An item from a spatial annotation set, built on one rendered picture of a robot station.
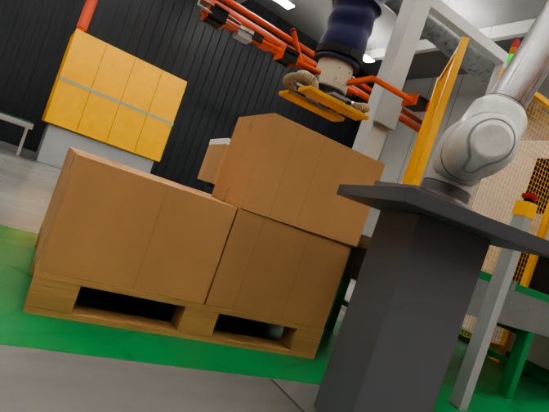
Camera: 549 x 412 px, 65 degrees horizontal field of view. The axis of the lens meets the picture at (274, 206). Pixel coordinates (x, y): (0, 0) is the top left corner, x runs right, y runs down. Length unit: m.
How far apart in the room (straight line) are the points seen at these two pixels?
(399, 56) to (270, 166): 2.14
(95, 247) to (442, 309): 1.13
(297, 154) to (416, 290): 0.76
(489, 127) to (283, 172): 0.85
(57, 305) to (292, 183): 0.96
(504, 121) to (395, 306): 0.57
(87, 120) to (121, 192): 7.38
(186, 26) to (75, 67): 4.86
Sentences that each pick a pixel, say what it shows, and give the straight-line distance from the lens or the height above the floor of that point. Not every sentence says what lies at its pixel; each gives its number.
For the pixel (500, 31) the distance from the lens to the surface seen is 11.67.
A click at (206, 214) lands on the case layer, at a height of 0.48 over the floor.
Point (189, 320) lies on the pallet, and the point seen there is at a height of 0.08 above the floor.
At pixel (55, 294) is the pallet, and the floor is 0.08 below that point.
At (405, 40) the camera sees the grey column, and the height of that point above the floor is 2.15.
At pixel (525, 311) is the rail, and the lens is 2.82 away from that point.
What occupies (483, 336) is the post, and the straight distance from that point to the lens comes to 2.27.
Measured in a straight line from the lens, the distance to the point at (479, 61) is 10.46.
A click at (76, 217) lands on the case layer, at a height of 0.35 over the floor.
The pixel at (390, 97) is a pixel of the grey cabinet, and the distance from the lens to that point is 3.52.
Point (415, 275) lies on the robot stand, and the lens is 1.32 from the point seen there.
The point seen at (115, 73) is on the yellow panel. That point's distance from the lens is 9.06.
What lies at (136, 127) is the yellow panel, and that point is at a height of 1.22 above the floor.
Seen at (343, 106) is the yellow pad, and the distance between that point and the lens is 1.97.
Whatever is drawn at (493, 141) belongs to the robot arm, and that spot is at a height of 0.92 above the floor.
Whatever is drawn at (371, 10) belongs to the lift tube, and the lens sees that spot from 2.17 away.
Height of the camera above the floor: 0.58
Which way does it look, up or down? level
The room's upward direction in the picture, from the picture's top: 19 degrees clockwise
